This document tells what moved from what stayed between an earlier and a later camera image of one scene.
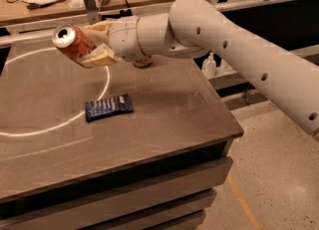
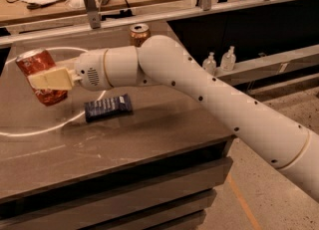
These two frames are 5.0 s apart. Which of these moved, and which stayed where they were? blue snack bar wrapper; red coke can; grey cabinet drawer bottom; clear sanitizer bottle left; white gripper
Moved: white gripper; red coke can
Stayed: grey cabinet drawer bottom; clear sanitizer bottle left; blue snack bar wrapper
